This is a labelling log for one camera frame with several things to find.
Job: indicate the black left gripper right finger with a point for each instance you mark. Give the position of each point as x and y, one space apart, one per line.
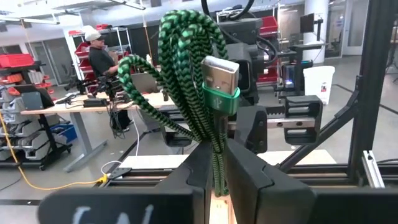
280 202

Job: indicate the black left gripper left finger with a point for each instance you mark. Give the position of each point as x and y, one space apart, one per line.
140 205

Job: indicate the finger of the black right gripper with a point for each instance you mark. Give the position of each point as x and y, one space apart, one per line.
252 129

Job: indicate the white trash bin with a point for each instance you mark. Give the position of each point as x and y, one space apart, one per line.
318 84

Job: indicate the black machine with blue light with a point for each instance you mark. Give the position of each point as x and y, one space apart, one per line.
295 67

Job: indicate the black monitor on stand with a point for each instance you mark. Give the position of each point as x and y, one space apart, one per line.
307 22

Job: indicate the red stacked storage bins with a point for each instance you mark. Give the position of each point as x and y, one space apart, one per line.
269 25

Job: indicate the blue plastic bin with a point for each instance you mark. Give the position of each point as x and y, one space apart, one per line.
65 133

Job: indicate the grey laptop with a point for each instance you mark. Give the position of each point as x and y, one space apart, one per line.
144 82

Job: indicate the black robot arms on desk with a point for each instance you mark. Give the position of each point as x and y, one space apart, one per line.
105 85

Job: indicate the wooden top work desk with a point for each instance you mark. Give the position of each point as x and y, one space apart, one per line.
46 108

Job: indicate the parts shelving with bins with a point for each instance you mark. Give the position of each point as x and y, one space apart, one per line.
18 137

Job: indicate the person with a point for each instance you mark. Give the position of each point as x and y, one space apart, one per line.
99 62

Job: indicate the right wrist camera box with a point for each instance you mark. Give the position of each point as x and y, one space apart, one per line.
236 53

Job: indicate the silver aluminium bracket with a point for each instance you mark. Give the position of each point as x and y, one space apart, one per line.
373 169

